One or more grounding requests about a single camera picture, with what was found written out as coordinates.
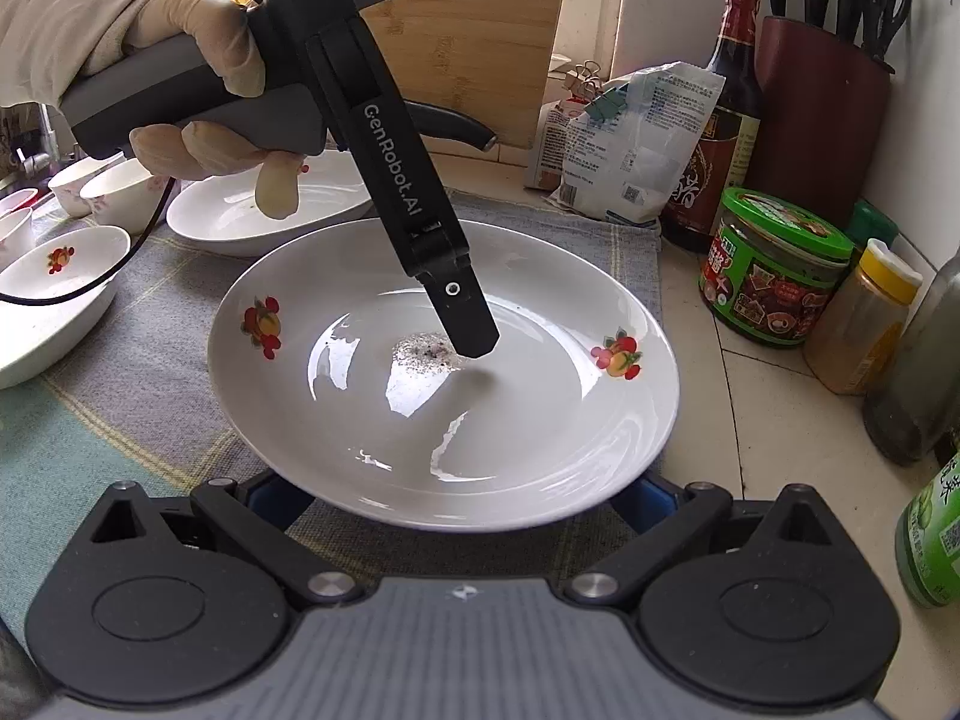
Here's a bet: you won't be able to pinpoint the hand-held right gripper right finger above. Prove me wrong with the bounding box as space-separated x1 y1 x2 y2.
568 476 835 607

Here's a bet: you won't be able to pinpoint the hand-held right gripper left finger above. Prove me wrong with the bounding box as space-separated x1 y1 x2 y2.
94 469 361 611

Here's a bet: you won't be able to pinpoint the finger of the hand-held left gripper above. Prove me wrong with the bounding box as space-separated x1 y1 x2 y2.
427 261 502 361

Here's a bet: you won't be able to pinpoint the white fruit-print plate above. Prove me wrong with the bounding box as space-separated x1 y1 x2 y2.
0 225 132 391
208 219 681 533
166 150 376 257

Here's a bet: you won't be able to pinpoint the white bowl pink flower print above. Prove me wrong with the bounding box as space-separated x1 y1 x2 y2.
79 160 177 235

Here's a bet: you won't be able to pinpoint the person's left forearm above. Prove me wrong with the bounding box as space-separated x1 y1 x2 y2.
0 0 218 110

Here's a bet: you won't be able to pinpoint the person's left hand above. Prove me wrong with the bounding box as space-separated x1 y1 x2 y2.
124 0 308 218

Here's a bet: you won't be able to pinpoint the grey checked kitchen cloth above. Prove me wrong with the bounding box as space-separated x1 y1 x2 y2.
0 191 665 683

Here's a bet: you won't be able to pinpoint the red and white bag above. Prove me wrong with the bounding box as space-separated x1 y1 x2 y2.
523 94 593 192

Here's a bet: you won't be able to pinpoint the wooden cutting board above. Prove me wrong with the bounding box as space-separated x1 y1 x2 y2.
360 0 575 151

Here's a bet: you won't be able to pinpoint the white printed bag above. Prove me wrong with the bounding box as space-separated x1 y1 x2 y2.
546 62 726 226

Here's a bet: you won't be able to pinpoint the teal binder clip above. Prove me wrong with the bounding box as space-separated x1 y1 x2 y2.
583 85 631 122

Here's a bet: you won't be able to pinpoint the green-lidded sauce jar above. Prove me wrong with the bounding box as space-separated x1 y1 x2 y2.
699 187 856 348

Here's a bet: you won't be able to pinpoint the metal binder clip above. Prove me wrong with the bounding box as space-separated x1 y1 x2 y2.
555 58 605 100

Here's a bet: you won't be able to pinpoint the yellow-lidded spice bottle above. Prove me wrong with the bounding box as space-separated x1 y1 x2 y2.
802 238 923 396

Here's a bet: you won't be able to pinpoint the dark soy sauce bottle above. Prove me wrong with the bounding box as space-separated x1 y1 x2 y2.
660 0 766 254

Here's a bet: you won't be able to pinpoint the green-labelled glass jar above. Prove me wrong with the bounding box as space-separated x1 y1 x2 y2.
896 454 960 610

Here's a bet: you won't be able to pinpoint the clear glass bottle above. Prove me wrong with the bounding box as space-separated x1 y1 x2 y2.
862 244 960 466

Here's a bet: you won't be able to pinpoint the green-capped bottle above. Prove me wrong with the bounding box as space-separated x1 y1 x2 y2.
846 199 901 252

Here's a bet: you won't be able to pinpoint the dark red knife block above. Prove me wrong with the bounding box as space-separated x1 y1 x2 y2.
746 13 893 220

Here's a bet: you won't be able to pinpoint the black kitchen scissors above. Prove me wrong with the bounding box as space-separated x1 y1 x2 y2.
857 0 914 74

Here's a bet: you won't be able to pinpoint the black-handled cleaver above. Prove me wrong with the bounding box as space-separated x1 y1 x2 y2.
409 100 498 151

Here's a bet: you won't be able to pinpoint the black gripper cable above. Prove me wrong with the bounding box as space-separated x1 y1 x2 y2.
0 174 177 308

